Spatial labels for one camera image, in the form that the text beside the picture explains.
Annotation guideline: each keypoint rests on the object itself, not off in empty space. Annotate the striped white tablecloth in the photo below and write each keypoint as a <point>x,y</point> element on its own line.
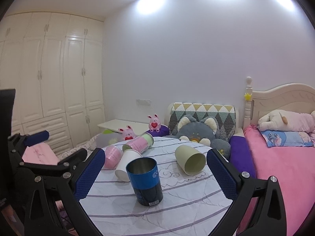
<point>167,202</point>

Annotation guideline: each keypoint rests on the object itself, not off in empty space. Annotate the pale green plastic cup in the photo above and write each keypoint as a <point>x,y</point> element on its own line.
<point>190,160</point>

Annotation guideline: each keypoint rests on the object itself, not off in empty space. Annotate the pink bed blanket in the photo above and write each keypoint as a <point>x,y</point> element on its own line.
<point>294,169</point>

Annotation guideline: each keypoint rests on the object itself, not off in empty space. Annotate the blue metal tin cup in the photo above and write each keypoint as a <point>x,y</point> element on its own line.
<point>144,178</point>

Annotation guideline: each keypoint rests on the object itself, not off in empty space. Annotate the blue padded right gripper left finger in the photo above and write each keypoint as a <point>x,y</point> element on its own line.
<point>88,174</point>

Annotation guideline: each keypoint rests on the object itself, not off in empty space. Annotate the pink bunny toy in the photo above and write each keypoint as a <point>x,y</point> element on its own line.
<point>154,123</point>
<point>127,133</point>

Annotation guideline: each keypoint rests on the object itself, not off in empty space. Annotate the cream bed headboard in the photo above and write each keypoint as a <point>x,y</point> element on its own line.
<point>296,97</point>

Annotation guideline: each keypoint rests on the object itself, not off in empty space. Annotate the pink and green can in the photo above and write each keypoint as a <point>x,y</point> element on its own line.
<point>140,143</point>

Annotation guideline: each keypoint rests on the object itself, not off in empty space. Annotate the white side table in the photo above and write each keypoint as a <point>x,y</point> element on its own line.
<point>115,124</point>

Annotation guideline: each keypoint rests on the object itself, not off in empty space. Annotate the grey round cushion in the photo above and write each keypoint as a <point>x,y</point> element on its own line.
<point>107,138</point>

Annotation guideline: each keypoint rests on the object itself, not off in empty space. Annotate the cream wardrobe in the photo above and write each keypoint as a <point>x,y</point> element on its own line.
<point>53,61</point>

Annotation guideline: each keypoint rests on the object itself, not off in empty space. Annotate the pink ribbed plastic cup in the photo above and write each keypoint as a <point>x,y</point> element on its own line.
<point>113,156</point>

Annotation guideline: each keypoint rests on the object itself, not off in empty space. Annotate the purple cushion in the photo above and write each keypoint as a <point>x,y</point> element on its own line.
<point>240,156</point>

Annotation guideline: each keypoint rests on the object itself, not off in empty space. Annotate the triangle patterned quilted chair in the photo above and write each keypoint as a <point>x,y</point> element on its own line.
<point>226,116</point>

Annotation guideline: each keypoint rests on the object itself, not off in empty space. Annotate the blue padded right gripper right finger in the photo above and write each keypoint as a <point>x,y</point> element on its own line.
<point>268,216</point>

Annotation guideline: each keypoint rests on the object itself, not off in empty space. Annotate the pink bunny toy rear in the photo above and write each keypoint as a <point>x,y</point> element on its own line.
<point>154,123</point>

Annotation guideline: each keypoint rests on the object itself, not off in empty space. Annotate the wall socket panel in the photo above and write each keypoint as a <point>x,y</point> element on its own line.
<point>143,102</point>

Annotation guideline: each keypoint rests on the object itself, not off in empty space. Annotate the pink bunny toy front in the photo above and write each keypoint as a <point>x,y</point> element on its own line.
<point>127,133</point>

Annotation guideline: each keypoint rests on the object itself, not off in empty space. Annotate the white paper cup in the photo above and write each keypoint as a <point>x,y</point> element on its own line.
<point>129,155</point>

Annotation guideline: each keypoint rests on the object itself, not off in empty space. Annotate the yellow crown ornament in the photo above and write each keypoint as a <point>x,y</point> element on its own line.
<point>248,96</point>

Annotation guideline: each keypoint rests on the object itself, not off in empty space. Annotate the blue cartoon pillow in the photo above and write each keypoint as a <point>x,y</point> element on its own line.
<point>286,139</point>

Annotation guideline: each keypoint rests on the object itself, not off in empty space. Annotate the grey cat plush cushion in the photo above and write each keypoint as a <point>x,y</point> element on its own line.
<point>205,132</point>

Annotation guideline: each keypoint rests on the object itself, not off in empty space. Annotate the pink folded cloth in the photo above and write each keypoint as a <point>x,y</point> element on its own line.
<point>40,154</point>

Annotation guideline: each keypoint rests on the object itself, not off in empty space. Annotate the white and pink plush toy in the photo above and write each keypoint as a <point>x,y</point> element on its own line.
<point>281,120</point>

